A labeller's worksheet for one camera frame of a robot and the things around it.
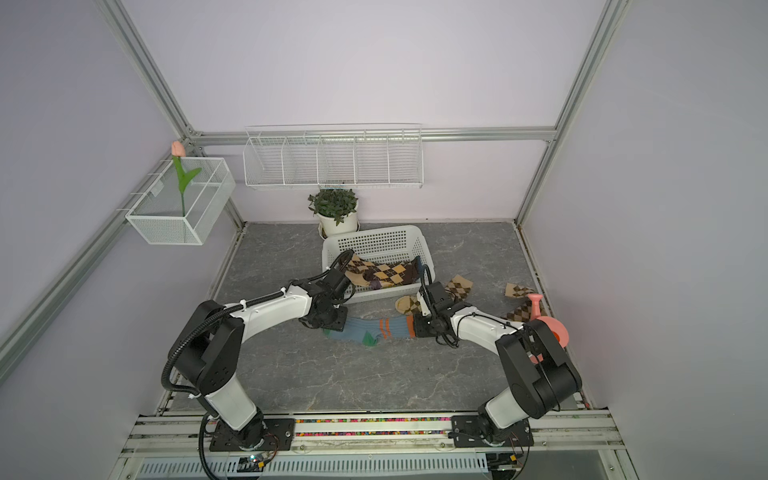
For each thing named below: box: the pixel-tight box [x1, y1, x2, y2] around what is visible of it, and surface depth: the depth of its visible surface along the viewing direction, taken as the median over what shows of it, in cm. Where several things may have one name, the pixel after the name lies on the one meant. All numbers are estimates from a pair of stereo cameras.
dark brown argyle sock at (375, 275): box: [344, 253, 405, 290], surface depth 103 cm
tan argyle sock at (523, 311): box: [504, 282, 535, 323], surface depth 100 cm
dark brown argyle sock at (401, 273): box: [372, 255, 422, 285], surface depth 103 cm
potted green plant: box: [308, 188, 360, 239], surface depth 106 cm
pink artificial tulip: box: [171, 140, 202, 217], surface depth 86 cm
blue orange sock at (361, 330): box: [322, 317, 390, 346], surface depth 91 cm
